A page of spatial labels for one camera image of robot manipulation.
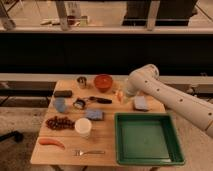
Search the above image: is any red yellow apple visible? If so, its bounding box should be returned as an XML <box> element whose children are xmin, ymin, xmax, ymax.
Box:
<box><xmin>116</xmin><ymin>90</ymin><xmax>123</xmax><ymax>102</ymax></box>

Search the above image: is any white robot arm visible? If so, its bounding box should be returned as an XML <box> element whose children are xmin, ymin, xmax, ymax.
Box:
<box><xmin>123</xmin><ymin>64</ymin><xmax>213</xmax><ymax>138</ymax></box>

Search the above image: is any red orange bowl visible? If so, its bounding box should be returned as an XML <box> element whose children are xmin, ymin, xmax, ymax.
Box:
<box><xmin>94</xmin><ymin>74</ymin><xmax>113</xmax><ymax>93</ymax></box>

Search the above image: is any blue sponge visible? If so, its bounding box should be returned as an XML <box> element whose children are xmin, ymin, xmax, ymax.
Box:
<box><xmin>85</xmin><ymin>110</ymin><xmax>103</xmax><ymax>121</ymax></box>

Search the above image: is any green plastic tray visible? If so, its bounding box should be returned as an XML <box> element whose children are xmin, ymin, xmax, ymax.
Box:
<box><xmin>115</xmin><ymin>113</ymin><xmax>185</xmax><ymax>166</ymax></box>

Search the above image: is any small metal cup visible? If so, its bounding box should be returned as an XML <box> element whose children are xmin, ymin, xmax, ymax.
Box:
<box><xmin>77</xmin><ymin>76</ymin><xmax>87</xmax><ymax>89</ymax></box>

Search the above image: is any small dark round tin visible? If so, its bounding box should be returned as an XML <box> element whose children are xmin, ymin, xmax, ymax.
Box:
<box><xmin>73</xmin><ymin>98</ymin><xmax>86</xmax><ymax>110</ymax></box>

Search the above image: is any white paper cup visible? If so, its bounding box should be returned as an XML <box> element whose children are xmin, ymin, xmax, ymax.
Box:
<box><xmin>75</xmin><ymin>118</ymin><xmax>92</xmax><ymax>138</ymax></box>

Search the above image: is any wooden table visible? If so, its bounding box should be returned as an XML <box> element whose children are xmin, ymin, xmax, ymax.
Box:
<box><xmin>29</xmin><ymin>79</ymin><xmax>168</xmax><ymax>168</ymax></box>

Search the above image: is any black rectangular block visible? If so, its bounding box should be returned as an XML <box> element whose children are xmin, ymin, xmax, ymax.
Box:
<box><xmin>53</xmin><ymin>90</ymin><xmax>73</xmax><ymax>98</ymax></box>

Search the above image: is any bunch of dark grapes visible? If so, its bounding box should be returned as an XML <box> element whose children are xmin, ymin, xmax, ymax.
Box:
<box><xmin>46</xmin><ymin>116</ymin><xmax>75</xmax><ymax>130</ymax></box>

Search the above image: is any silver fork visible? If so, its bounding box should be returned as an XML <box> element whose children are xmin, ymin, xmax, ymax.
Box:
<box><xmin>73</xmin><ymin>150</ymin><xmax>105</xmax><ymax>156</ymax></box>

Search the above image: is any black handled tool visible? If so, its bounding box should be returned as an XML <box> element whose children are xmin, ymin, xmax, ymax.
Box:
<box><xmin>89</xmin><ymin>96</ymin><xmax>112</xmax><ymax>104</ymax></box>

